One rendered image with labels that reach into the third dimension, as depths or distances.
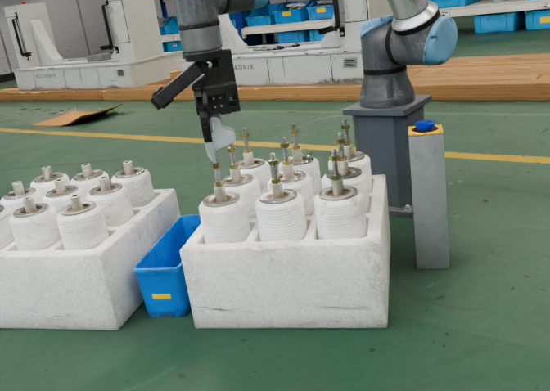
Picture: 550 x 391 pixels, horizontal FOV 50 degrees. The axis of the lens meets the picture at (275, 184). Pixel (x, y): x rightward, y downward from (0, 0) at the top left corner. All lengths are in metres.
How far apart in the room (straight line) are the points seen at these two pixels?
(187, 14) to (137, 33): 3.52
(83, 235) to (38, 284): 0.15
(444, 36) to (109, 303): 0.98
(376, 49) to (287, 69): 2.01
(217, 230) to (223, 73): 0.30
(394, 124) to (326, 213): 0.54
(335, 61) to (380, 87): 1.79
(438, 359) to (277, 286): 0.32
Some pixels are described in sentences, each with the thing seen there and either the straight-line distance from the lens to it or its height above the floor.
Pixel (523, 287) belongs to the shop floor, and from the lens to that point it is 1.30.
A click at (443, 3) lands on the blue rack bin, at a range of 5.90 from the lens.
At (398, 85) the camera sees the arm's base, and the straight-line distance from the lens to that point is 1.60.
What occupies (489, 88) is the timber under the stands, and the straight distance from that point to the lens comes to 2.97.
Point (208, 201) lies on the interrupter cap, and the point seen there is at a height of 0.25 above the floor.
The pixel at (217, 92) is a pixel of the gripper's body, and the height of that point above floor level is 0.47.
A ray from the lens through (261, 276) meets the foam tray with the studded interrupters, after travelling 1.14.
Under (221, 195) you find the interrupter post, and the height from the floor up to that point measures 0.27.
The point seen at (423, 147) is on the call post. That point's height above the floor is 0.28.
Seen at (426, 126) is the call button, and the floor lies 0.32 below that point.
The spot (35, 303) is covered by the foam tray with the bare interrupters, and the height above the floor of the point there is 0.07.
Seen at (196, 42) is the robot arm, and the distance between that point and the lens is 1.08.
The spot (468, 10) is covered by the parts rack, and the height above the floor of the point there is 0.22.
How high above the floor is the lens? 0.64
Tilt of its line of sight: 18 degrees down
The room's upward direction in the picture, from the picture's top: 8 degrees counter-clockwise
